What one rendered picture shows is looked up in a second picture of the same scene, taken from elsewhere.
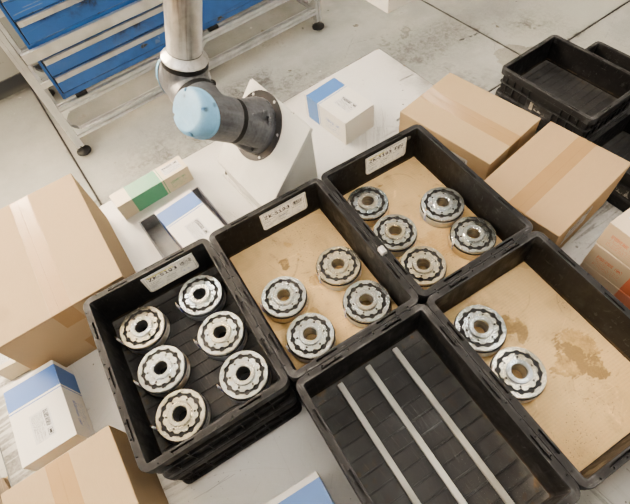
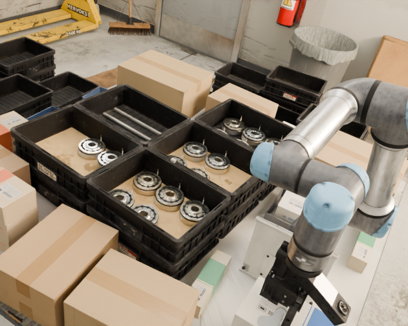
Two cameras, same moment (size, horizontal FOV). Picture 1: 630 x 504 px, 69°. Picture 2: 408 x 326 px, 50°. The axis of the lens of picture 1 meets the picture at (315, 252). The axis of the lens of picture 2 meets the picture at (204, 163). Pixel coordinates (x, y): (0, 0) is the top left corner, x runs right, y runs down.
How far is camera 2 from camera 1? 1.78 m
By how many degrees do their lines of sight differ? 81
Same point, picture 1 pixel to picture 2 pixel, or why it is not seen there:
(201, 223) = (298, 207)
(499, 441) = not seen: hidden behind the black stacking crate
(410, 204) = (165, 223)
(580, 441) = (63, 136)
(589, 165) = (27, 257)
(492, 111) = (111, 303)
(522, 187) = (85, 232)
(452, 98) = (153, 314)
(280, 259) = (232, 184)
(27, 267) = (351, 149)
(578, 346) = not seen: hidden behind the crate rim
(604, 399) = (49, 149)
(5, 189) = not seen: outside the picture
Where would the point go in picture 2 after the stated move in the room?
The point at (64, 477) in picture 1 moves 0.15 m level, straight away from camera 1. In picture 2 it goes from (261, 108) to (288, 108)
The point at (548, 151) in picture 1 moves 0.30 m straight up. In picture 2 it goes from (61, 265) to (56, 184)
